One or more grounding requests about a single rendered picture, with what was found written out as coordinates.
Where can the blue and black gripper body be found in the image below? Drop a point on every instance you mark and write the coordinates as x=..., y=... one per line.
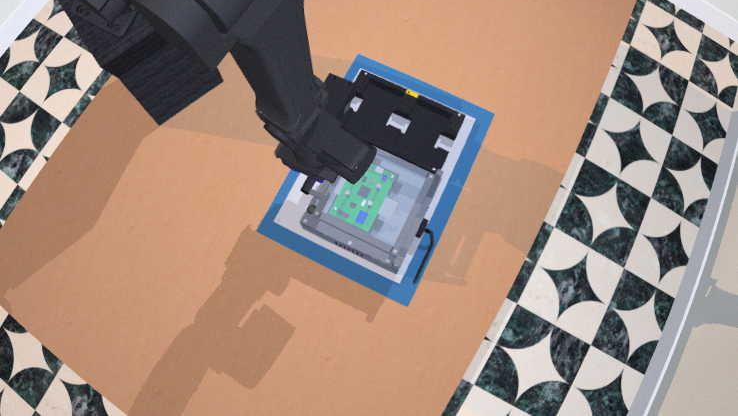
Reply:
x=305, y=163

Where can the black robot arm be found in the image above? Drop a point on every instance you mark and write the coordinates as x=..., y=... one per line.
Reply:
x=276, y=62

